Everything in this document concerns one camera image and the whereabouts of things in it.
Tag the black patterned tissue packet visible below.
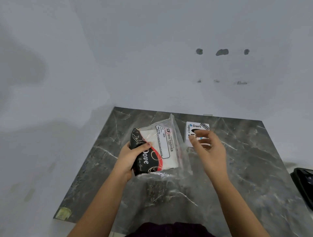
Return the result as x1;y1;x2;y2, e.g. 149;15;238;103
129;128;163;176

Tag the person's left hand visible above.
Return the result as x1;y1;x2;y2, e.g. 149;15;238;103
114;142;153;183

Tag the person's right forearm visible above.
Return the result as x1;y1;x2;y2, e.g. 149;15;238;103
211;176;270;237

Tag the person's left forearm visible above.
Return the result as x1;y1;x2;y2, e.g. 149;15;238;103
67;168;129;237

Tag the white printed card box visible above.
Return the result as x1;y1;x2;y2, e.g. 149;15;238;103
185;121;211;147

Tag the black plastic object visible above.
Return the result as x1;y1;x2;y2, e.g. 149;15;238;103
290;168;313;211

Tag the yellowish sticker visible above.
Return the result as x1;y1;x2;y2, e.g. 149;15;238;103
55;207;72;220

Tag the clear plastic bag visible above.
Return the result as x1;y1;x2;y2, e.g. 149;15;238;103
132;113;194;181

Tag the person's right hand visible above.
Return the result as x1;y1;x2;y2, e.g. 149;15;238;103
188;130;228;183

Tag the white tissue pack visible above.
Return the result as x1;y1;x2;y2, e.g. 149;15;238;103
138;125;179;171

